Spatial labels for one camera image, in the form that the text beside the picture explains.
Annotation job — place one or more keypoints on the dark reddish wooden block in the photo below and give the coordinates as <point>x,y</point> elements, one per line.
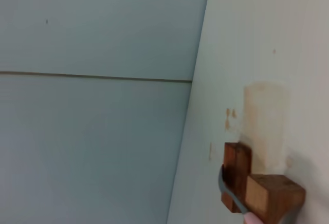
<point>237,165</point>

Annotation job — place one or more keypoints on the light notched wooden block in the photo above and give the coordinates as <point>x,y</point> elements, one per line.
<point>277,195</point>

